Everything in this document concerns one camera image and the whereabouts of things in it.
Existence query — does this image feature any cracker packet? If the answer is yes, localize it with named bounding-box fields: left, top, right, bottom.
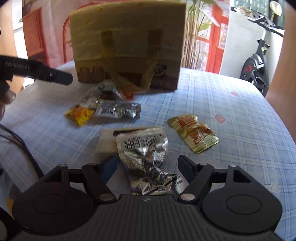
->
left=95, top=126, right=168, bottom=161

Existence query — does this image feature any silver foil snack packet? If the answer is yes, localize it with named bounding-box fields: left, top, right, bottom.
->
left=115, top=126, right=183, bottom=195

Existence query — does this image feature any white blue dotted packet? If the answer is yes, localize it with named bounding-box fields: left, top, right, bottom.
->
left=77, top=79, right=133, bottom=109

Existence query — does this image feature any gold fish tofu packet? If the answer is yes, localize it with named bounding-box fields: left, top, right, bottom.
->
left=168, top=114, right=219, bottom=154

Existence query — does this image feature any plaid strawberry bed sheet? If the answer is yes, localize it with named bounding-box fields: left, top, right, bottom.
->
left=0, top=59, right=296, bottom=241

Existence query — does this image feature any small yellow snack packet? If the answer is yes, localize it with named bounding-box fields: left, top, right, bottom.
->
left=64, top=105, right=94, bottom=126

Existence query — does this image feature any wooden door panel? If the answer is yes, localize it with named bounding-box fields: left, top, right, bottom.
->
left=266, top=1, right=295, bottom=135

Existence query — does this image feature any black exercise bike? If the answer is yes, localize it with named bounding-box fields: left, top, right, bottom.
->
left=231, top=6, right=283, bottom=96

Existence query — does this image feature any round mirror on stand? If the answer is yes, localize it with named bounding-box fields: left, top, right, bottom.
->
left=269, top=1, right=282, bottom=21

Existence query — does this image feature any black cable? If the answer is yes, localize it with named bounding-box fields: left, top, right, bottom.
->
left=0, top=123, right=45, bottom=179

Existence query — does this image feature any window with dark frame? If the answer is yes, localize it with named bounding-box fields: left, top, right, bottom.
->
left=230, top=0, right=287, bottom=29

